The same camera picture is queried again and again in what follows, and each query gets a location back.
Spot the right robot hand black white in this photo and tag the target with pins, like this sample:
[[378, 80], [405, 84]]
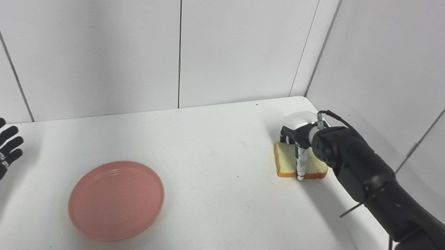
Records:
[[300, 138]]

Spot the slice of white bread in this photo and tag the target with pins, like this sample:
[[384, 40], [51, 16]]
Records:
[[290, 161]]

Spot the pink round plate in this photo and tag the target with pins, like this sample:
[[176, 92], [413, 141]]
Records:
[[116, 201]]

